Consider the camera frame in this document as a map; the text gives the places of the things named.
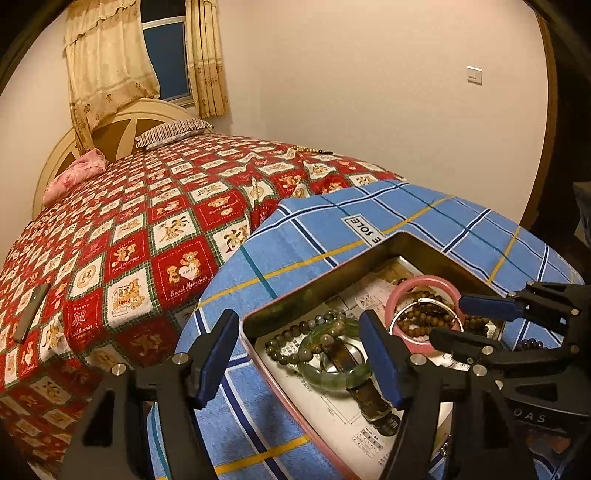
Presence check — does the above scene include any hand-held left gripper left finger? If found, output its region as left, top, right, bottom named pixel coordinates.
left=60, top=308, right=241, bottom=480

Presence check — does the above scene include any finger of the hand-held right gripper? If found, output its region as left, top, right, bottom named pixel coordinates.
left=458, top=281, right=587, bottom=333
left=429, top=326, right=568, bottom=370

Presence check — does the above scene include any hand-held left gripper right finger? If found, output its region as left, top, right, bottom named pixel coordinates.
left=359, top=309, right=539, bottom=480

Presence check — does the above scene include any pink bangle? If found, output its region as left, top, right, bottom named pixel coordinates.
left=384, top=277, right=465, bottom=356

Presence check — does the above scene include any brown wooden bead bracelet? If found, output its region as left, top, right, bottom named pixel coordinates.
left=397, top=286, right=490, bottom=342

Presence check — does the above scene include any brown strap wristwatch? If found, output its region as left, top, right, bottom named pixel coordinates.
left=318, top=332, right=398, bottom=430

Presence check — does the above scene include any silver bangle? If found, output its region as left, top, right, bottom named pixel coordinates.
left=389, top=299, right=464, bottom=340

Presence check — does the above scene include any green jade bangle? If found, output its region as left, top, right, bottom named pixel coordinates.
left=297, top=318, right=377, bottom=393

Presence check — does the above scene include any grey stone bead bracelet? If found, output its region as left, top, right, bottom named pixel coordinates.
left=265, top=310, right=347, bottom=365

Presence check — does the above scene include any pink tin box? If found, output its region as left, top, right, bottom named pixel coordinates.
left=240, top=232, right=513, bottom=480

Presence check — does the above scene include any printed paper sheet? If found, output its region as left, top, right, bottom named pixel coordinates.
left=265, top=258, right=462, bottom=480

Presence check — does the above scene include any blue plaid towel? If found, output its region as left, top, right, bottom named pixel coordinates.
left=148, top=180, right=585, bottom=480

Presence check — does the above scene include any red bear print bedsheet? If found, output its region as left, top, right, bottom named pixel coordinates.
left=0, top=134, right=407, bottom=467

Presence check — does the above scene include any dark mobile phone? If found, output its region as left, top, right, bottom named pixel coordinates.
left=13, top=283, right=51, bottom=343

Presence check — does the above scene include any pink pillow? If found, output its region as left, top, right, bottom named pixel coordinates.
left=42, top=148, right=108, bottom=206

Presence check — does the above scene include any striped pillow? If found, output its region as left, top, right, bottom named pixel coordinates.
left=135, top=119, right=215, bottom=151

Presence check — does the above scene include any cream wooden headboard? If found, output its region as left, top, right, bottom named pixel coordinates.
left=32, top=98, right=197, bottom=220

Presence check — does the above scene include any narrow beige floral curtain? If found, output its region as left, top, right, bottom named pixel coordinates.
left=185, top=0, right=230, bottom=118

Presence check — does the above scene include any window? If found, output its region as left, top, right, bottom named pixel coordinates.
left=141, top=16, right=194, bottom=104

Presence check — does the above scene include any wide beige floral curtain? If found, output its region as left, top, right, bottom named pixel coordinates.
left=62, top=0, right=161, bottom=153

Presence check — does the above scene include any wooden door frame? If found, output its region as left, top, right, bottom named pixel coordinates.
left=526, top=14, right=561, bottom=232

